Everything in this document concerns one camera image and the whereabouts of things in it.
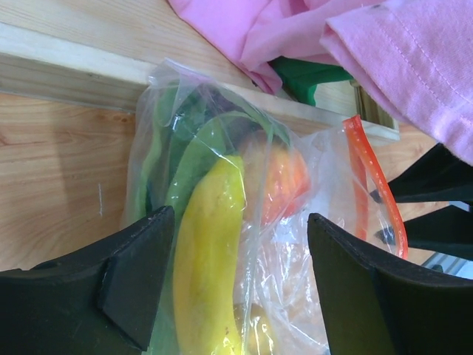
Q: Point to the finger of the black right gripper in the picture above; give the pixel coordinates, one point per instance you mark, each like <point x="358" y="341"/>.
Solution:
<point x="447" y="230"/>
<point x="436" y="176"/>

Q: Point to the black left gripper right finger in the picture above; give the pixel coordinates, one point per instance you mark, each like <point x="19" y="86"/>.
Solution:
<point x="374" y="302"/>

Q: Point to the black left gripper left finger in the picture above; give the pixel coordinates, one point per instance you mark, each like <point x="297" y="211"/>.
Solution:
<point x="100" y="299"/>

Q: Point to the orange fake peach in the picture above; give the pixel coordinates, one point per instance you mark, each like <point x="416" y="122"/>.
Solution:
<point x="275" y="178"/>

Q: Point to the clear zip top bag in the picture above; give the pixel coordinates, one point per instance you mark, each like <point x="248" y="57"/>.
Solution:
<point x="347" y="187"/>

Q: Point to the yellow fake banana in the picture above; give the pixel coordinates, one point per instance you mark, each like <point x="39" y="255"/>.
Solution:
<point x="205" y="262"/>

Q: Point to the green fake lettuce leaf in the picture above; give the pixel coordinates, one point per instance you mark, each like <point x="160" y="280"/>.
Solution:
<point x="182" y="130"/>

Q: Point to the pink shirt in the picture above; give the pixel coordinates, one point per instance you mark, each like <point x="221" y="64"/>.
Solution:
<point x="414" y="58"/>

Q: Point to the green sleeveless shirt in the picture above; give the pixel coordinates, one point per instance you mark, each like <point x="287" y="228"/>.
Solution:
<point x="301" y="78"/>

